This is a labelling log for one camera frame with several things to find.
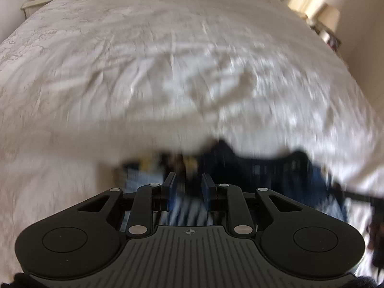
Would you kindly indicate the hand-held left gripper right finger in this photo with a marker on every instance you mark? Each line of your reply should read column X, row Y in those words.
column 207, row 190

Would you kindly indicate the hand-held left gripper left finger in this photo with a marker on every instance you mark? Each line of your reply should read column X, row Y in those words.
column 171, row 190

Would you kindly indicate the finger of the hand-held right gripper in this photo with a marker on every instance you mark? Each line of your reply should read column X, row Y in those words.
column 360, row 197

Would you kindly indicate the zigzag patterned knit sweater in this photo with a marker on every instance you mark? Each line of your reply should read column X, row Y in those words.
column 234, row 168

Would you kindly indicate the bed with white bedspread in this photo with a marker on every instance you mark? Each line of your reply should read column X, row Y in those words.
column 150, row 66

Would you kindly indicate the table lamp with beige shade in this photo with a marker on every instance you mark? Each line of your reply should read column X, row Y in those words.
column 328, row 16

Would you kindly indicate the cream nightstand with drawer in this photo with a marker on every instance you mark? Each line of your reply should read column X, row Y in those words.
column 36, row 3

